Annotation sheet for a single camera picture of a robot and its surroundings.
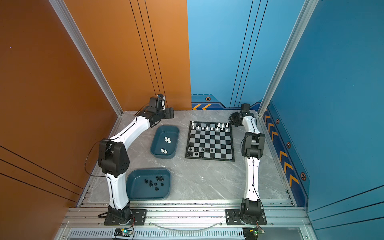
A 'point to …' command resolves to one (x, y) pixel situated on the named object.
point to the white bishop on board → (219, 125)
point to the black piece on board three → (211, 150)
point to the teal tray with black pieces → (148, 184)
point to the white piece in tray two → (169, 140)
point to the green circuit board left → (123, 232)
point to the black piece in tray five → (156, 189)
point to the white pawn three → (203, 128)
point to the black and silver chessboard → (210, 140)
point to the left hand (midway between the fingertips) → (169, 109)
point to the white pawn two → (198, 127)
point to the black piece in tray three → (158, 178)
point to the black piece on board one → (190, 149)
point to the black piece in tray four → (162, 184)
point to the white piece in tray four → (165, 151)
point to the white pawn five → (212, 128)
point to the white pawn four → (207, 128)
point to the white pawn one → (193, 127)
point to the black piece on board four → (196, 153)
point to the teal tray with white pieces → (165, 142)
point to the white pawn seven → (222, 129)
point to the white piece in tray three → (162, 150)
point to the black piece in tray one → (146, 181)
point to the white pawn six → (217, 128)
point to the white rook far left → (192, 122)
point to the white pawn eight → (227, 130)
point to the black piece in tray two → (150, 183)
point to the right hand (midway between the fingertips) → (227, 118)
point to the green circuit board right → (252, 233)
